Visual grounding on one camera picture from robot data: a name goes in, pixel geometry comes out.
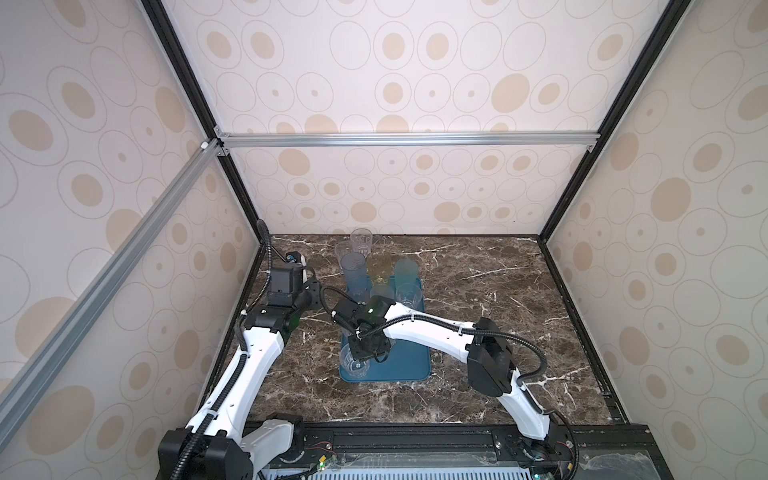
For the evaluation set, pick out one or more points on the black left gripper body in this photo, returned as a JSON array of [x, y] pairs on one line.
[[309, 296]]

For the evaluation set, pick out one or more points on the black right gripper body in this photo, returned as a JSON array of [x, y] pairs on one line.
[[362, 350]]

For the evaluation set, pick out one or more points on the yellow tall plastic glass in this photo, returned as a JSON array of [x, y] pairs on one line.
[[380, 267]]

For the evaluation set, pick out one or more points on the blue tall plastic glass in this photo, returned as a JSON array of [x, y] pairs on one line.
[[354, 268]]

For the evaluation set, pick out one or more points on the green textured plastic glass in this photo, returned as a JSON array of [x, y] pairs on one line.
[[406, 271]]

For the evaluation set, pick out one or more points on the clear short faceted glass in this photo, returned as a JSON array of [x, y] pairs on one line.
[[343, 248]]

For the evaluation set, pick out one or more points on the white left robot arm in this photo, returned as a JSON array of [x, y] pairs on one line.
[[246, 384]]

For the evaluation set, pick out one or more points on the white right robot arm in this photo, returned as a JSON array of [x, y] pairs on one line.
[[498, 363]]

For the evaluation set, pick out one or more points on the teal plastic tray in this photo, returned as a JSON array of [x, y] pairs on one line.
[[407, 362]]

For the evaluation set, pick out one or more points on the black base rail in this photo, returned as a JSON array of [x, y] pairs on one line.
[[291, 449]]

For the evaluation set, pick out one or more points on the silver horizontal back rail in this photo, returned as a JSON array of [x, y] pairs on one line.
[[227, 141]]

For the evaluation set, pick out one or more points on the silver diagonal left rail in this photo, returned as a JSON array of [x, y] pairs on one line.
[[45, 365]]

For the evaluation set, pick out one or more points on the black corner frame post left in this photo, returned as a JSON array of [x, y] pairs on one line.
[[160, 21]]

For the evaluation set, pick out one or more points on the black corner frame post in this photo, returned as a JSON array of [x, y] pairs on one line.
[[649, 55], [160, 21]]

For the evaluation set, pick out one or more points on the black corner frame post right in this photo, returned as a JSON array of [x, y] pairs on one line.
[[649, 55]]

